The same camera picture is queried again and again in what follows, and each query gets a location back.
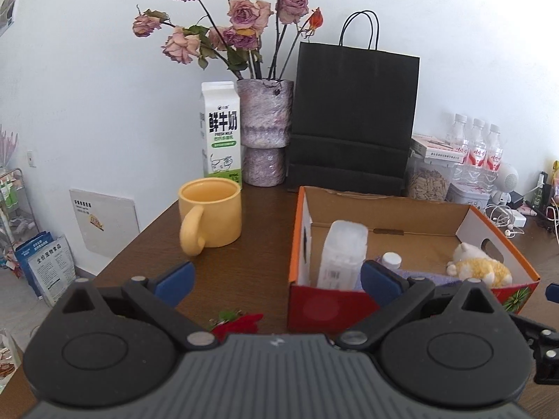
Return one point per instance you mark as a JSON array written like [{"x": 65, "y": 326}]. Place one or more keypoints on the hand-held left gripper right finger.
[{"x": 380, "y": 281}]

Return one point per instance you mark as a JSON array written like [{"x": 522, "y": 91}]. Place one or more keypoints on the blue white printed packet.
[{"x": 48, "y": 266}]

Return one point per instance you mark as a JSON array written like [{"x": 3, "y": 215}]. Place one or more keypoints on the small white ribbed cap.
[{"x": 391, "y": 259}]

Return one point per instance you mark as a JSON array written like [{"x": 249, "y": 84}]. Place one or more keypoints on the red rose flower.
[{"x": 240, "y": 325}]

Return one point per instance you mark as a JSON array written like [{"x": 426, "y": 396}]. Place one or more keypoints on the clear white-lidded plastic container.
[{"x": 340, "y": 253}]

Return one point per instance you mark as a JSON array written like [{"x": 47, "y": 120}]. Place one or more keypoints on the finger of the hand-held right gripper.
[
  {"x": 553, "y": 292},
  {"x": 546, "y": 349}
]

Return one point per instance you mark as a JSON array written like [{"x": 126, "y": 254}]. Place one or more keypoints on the clear seed storage container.
[{"x": 428, "y": 185}]

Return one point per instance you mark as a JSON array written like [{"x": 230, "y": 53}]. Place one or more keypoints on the dried pink roses bouquet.
[{"x": 244, "y": 13}]

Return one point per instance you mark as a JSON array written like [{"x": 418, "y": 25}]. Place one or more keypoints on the purple cloth pouch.
[{"x": 428, "y": 277}]

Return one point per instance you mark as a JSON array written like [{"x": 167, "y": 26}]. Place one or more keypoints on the clear plastic floor bag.
[{"x": 6, "y": 362}]

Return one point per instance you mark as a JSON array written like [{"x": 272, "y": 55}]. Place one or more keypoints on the grey tin box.
[{"x": 469, "y": 194}]

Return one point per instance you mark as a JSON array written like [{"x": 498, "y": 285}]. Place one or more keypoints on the red cardboard box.
[{"x": 323, "y": 305}]

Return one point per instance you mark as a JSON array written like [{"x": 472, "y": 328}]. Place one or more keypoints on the pink thin sticks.
[{"x": 6, "y": 146}]

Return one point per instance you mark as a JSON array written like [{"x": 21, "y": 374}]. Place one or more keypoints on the white charger adapter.
[{"x": 517, "y": 217}]

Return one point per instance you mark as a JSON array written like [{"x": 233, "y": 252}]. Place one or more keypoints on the white wall socket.
[{"x": 31, "y": 158}]

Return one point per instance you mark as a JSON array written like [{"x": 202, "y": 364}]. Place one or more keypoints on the white round speaker device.
[{"x": 509, "y": 179}]

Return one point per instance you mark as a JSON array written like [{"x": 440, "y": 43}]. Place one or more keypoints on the yellow white plush toy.
[{"x": 480, "y": 268}]

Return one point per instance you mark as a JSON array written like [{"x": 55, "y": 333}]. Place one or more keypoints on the white flat panel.
[{"x": 109, "y": 222}]

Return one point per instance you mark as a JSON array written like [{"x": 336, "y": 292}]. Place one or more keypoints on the white green milk carton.
[{"x": 222, "y": 139}]

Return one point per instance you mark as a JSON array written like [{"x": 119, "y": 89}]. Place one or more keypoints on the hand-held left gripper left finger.
[{"x": 177, "y": 281}]

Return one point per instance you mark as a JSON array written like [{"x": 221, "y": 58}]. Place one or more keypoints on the yellow ceramic mug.
[{"x": 218, "y": 218}]

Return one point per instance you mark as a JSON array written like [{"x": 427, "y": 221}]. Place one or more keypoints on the black paper bag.
[{"x": 353, "y": 109}]

